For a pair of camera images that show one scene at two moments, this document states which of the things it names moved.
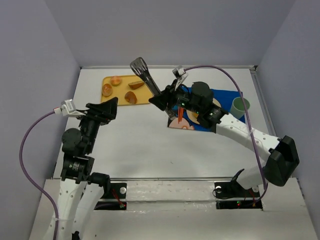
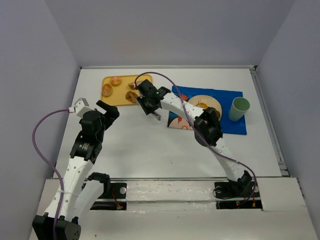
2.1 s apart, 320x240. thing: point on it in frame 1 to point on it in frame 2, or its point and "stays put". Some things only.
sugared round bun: [107, 90] stays put
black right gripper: [167, 94] to [144, 105]
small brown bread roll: [130, 97] stays put
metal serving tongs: [139, 67] to [159, 117]
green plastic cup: [237, 109] stays put
